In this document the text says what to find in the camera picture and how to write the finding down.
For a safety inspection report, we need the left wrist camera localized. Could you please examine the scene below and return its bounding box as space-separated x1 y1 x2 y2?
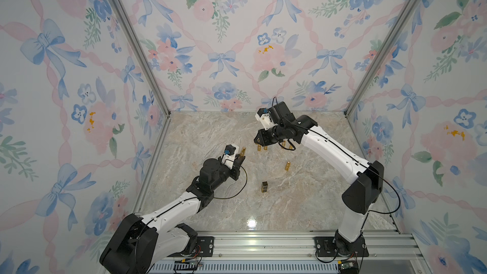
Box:
220 144 240 169

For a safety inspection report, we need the square gold lipstick box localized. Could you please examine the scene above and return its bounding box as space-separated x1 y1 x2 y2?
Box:
261 181 268 193

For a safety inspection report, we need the aluminium front rail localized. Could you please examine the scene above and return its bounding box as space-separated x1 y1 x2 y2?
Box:
99 230 431 274

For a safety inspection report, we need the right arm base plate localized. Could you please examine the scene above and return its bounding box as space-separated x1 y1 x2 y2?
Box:
313 236 369 258

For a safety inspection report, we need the left aluminium corner post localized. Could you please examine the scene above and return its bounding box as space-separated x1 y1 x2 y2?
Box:
109 0 171 119

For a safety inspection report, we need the aluminium corner post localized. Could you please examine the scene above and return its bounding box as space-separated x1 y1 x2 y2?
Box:
109 0 171 119
344 0 421 119

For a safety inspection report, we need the right aluminium corner post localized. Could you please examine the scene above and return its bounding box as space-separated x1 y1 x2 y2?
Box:
344 0 421 119

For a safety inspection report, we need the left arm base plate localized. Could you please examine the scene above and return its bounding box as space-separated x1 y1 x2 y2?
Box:
170 236 215 258

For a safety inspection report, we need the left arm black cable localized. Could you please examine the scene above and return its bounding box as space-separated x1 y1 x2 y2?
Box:
212 164 249 200

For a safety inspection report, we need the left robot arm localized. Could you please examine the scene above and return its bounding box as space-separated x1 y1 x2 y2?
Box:
99 154 245 273

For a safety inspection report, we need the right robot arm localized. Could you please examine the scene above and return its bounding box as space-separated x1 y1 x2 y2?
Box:
254 109 384 256

